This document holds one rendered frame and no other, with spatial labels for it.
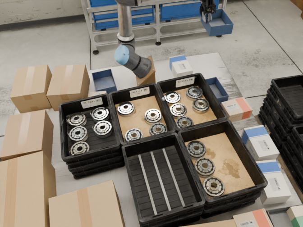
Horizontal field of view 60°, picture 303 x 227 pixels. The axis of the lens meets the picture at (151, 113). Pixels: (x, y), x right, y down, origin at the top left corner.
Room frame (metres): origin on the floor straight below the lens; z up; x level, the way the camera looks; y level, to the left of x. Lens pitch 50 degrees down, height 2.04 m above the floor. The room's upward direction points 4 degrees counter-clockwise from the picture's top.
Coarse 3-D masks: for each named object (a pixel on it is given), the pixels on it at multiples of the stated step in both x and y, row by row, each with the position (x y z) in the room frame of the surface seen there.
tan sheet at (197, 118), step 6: (180, 90) 1.21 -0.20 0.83; (186, 90) 1.21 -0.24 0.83; (180, 102) 1.10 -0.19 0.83; (186, 102) 1.10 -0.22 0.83; (192, 102) 1.10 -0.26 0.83; (210, 108) 1.04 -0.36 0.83; (192, 114) 1.00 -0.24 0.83; (198, 114) 0.99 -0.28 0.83; (204, 114) 0.99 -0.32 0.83; (210, 114) 0.99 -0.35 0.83; (198, 120) 0.95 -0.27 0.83; (204, 120) 0.95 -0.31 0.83; (210, 120) 0.94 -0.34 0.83
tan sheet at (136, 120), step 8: (152, 96) 1.17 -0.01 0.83; (136, 104) 1.11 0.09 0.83; (144, 104) 1.11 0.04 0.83; (152, 104) 1.10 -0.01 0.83; (136, 112) 1.05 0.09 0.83; (144, 112) 1.04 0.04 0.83; (120, 120) 0.99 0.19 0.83; (128, 120) 0.99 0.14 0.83; (136, 120) 0.98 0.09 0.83; (144, 120) 0.98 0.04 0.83; (128, 128) 0.93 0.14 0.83; (144, 128) 0.92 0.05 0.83; (144, 136) 0.86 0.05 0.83
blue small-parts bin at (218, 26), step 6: (216, 12) 1.65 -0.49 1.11; (222, 12) 1.65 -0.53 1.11; (216, 18) 1.65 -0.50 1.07; (222, 18) 1.63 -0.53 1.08; (228, 18) 1.55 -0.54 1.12; (204, 24) 1.56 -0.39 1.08; (210, 24) 1.58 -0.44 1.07; (216, 24) 1.58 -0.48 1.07; (222, 24) 1.57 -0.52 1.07; (228, 24) 1.46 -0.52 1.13; (210, 30) 1.45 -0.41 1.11; (216, 30) 1.45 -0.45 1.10; (222, 30) 1.46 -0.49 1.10; (228, 30) 1.46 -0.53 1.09
